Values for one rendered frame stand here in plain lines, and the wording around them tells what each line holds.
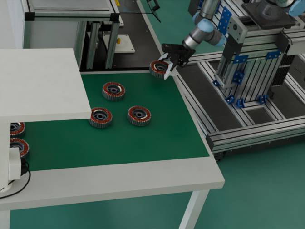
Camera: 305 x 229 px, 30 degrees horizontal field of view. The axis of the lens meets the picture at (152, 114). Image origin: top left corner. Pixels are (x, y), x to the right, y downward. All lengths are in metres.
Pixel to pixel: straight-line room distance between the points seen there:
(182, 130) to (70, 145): 0.55
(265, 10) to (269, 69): 0.71
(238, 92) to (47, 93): 1.93
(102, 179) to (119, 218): 0.86
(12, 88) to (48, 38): 0.71
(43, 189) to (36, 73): 0.49
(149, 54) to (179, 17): 1.88
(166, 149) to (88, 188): 0.44
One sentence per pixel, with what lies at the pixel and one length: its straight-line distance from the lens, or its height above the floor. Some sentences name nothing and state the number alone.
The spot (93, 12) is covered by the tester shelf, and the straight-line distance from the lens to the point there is 2.70.
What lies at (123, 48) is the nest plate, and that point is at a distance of 3.07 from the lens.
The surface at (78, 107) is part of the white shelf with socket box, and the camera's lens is 2.03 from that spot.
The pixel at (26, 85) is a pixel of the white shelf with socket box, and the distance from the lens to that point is 2.09.
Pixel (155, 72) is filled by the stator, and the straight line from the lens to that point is 2.87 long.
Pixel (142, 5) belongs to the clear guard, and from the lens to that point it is 2.91.
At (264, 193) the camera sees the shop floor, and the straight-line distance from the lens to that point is 3.66.
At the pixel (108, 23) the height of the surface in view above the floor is 0.92.
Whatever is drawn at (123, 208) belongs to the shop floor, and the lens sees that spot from 3.30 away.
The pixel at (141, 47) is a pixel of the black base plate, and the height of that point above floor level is 0.77.
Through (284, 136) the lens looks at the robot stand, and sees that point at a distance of 3.86.
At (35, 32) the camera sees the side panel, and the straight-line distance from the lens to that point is 2.72.
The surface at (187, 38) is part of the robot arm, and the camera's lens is 2.84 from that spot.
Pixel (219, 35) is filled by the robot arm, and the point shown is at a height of 1.04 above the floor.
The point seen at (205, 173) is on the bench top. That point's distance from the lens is 2.56.
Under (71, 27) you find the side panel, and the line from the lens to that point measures 2.73.
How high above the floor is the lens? 2.56
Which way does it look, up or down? 41 degrees down
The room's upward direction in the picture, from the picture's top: 15 degrees clockwise
